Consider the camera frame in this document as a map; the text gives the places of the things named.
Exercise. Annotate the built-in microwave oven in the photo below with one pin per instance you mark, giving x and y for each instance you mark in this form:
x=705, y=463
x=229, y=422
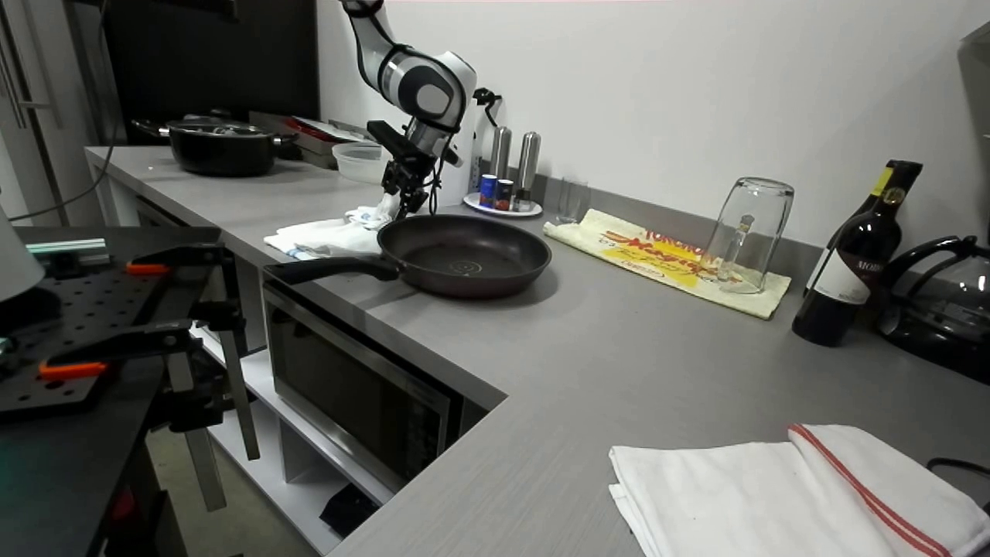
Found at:
x=385, y=415

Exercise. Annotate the steel pepper grinder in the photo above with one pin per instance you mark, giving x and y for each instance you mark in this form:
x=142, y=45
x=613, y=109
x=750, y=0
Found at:
x=530, y=148

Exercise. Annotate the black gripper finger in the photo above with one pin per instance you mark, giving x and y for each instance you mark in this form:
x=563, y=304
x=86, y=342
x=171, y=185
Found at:
x=393, y=201
x=416, y=201

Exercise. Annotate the orange handled clamp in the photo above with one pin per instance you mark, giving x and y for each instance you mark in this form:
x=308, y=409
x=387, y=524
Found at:
x=107, y=354
x=171, y=261

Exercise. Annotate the dark wine bottle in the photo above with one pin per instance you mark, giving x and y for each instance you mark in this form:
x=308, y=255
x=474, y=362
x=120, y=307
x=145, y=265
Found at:
x=855, y=257

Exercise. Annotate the steel salt grinder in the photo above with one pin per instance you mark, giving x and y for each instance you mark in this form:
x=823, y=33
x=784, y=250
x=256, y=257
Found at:
x=499, y=153

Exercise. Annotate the black perforated mounting board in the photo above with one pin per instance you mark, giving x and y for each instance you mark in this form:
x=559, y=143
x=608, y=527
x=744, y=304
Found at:
x=89, y=294

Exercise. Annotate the folded white towel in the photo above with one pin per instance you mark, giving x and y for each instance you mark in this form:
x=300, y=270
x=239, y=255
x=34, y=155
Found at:
x=324, y=239

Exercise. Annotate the black cooking pot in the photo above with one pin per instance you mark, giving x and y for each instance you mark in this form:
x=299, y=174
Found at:
x=215, y=147

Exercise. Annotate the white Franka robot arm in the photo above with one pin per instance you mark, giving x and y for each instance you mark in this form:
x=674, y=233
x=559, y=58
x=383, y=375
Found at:
x=431, y=89

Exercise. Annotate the white towel with blue patch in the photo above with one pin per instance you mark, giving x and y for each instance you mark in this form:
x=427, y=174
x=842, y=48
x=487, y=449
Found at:
x=358, y=220

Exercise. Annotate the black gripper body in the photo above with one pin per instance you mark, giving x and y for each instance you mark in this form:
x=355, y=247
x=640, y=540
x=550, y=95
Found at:
x=408, y=164

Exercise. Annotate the white towel with red stripe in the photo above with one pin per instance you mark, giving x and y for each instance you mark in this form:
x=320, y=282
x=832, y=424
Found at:
x=827, y=489

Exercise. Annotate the dark nonstick frying pan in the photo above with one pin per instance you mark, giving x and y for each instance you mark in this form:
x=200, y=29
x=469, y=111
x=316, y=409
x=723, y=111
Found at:
x=453, y=255

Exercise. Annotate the upturned clear glass jar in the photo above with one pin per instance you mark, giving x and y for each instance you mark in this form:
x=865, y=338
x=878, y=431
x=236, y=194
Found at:
x=747, y=233

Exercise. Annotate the white plate with shakers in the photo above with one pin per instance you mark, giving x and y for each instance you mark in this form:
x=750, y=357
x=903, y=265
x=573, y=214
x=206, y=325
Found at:
x=499, y=196

